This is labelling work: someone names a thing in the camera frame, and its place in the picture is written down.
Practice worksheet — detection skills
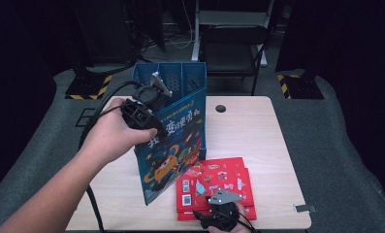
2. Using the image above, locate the right hand-held gripper black cable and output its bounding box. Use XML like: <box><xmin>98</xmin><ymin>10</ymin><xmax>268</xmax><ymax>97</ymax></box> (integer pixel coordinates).
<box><xmin>225</xmin><ymin>210</ymin><xmax>257</xmax><ymax>233</ymax></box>

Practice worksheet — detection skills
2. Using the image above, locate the black folding chair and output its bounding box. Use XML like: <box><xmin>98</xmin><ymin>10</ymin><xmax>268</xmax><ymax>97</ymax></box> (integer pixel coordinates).
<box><xmin>198</xmin><ymin>24</ymin><xmax>272</xmax><ymax>97</ymax></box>

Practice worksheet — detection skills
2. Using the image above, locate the blue plastic file rack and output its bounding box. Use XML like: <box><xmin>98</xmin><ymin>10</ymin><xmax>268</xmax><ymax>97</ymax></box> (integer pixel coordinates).
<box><xmin>131</xmin><ymin>61</ymin><xmax>208</xmax><ymax>161</ymax></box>

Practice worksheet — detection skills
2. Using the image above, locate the left hand-held gripper black cable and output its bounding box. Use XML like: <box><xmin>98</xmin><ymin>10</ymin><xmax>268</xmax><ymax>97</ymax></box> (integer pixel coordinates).
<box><xmin>78</xmin><ymin>80</ymin><xmax>144</xmax><ymax>233</ymax></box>

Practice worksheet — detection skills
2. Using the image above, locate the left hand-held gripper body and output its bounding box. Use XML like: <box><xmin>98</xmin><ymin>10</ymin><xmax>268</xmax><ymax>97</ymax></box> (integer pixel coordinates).
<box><xmin>120</xmin><ymin>71</ymin><xmax>174</xmax><ymax>131</ymax></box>

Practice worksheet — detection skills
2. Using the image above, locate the person's left hand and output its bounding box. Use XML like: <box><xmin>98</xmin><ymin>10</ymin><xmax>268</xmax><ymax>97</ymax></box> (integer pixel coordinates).
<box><xmin>79</xmin><ymin>97</ymin><xmax>159</xmax><ymax>168</ymax></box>

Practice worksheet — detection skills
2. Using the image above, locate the black yellow-striped stand base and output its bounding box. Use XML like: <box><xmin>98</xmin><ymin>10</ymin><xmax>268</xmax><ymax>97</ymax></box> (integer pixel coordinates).
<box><xmin>276</xmin><ymin>72</ymin><xmax>325</xmax><ymax>100</ymax></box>
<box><xmin>64</xmin><ymin>66</ymin><xmax>113</xmax><ymax>101</ymax></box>

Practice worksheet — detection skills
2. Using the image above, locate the hand-held gripper black cable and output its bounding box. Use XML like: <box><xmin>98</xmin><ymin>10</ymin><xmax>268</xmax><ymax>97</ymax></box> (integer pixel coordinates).
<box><xmin>78</xmin><ymin>80</ymin><xmax>144</xmax><ymax>233</ymax></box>
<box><xmin>225</xmin><ymin>210</ymin><xmax>257</xmax><ymax>233</ymax></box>

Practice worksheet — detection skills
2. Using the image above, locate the grey tape piece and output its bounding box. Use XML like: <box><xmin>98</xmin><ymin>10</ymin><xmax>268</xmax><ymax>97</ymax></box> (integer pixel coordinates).
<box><xmin>293</xmin><ymin>204</ymin><xmax>317</xmax><ymax>214</ymax></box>

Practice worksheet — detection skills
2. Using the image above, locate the person's right hand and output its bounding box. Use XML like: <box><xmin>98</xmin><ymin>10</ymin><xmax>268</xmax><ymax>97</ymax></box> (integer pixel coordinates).
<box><xmin>208</xmin><ymin>202</ymin><xmax>256</xmax><ymax>233</ymax></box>

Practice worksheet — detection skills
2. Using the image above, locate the dark curtain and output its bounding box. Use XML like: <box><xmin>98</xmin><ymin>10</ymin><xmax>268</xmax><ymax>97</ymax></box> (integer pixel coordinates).
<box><xmin>319</xmin><ymin>0</ymin><xmax>385</xmax><ymax>212</ymax></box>
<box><xmin>0</xmin><ymin>0</ymin><xmax>57</xmax><ymax>202</ymax></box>

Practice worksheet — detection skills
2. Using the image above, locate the blue cartoon picture book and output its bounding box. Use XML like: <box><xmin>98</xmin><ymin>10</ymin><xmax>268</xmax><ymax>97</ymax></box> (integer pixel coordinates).
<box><xmin>134</xmin><ymin>86</ymin><xmax>208</xmax><ymax>207</ymax></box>

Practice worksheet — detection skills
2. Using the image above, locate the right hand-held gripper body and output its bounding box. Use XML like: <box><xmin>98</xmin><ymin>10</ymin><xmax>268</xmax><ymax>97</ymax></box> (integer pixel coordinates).
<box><xmin>206</xmin><ymin>188</ymin><xmax>244</xmax><ymax>232</ymax></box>

